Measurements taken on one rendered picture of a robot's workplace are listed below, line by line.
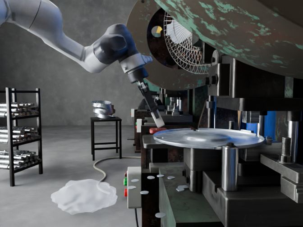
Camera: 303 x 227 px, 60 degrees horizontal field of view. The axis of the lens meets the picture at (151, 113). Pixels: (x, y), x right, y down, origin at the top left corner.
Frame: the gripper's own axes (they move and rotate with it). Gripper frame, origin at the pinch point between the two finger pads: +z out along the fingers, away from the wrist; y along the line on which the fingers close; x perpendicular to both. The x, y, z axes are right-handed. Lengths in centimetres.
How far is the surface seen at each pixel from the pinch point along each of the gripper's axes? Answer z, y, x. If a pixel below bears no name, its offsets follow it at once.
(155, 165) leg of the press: 13.9, 10.6, -8.4
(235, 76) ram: -6.1, 40.7, 19.2
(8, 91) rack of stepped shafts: -64, -152, -109
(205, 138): 5.2, 38.5, 6.9
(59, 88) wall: -112, -629, -180
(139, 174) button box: 13.9, 12.6, -14.6
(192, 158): 8.6, 37.7, 2.0
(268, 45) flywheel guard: -11, 73, 12
